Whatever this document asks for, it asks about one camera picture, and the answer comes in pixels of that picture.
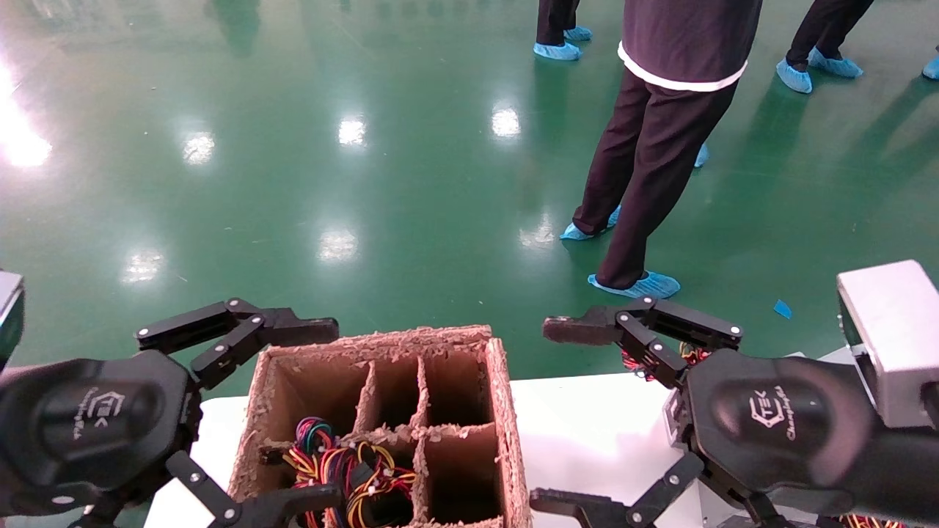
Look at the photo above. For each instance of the person in black trousers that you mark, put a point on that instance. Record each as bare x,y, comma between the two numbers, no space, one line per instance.
554,18

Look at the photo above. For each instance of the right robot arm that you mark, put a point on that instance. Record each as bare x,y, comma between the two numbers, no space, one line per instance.
910,469

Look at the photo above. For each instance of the blue shoe cover foot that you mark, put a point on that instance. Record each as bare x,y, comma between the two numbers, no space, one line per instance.
702,155

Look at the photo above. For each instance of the brown cardboard divider box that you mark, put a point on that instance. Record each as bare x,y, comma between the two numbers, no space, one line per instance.
506,411

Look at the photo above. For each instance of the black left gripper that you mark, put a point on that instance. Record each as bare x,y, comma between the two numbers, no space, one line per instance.
88,425

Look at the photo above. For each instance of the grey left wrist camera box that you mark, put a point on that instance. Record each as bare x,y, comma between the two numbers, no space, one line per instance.
9,315

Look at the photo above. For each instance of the person grey shirt black trousers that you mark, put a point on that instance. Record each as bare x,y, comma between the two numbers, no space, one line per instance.
821,29

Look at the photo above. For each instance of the small blue floor scrap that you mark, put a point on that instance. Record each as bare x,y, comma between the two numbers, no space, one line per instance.
782,309

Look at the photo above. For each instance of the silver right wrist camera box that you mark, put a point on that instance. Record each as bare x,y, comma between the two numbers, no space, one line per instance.
895,330

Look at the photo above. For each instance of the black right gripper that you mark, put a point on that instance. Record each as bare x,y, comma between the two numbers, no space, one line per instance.
777,425

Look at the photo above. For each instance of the person in dark clothes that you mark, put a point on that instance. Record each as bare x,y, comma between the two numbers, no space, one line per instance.
660,147

